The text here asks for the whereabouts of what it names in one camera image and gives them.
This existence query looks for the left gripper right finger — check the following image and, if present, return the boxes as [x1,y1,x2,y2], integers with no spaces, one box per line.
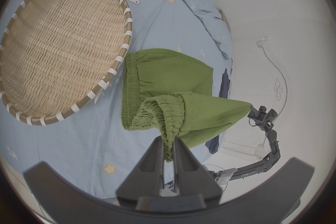
[174,137,223,203]

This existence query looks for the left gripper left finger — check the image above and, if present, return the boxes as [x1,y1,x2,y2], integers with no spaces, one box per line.
[116,137,164,204]

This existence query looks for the green shorts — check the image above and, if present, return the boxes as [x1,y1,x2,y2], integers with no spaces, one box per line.
[121,48,254,163]

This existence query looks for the bed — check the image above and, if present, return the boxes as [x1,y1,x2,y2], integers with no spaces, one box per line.
[0,0,289,200]

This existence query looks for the round woven basket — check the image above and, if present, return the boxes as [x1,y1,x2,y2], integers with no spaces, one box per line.
[0,0,133,126]

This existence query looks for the dark blue T-shirt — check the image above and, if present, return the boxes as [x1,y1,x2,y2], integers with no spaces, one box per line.
[205,69,232,154]

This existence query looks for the pale blue quilt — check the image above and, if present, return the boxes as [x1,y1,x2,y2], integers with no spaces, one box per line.
[131,0,233,60]

